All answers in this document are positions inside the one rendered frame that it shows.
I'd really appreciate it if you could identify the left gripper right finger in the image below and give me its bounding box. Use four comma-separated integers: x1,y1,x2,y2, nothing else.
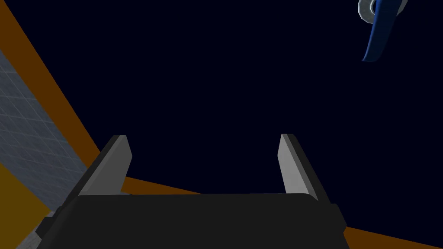
277,133,331,205

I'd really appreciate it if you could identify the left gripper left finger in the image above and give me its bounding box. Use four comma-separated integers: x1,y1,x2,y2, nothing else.
64,134,133,205

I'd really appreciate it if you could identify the blue and silver door handle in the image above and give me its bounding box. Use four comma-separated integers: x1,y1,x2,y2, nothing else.
357,0,409,63

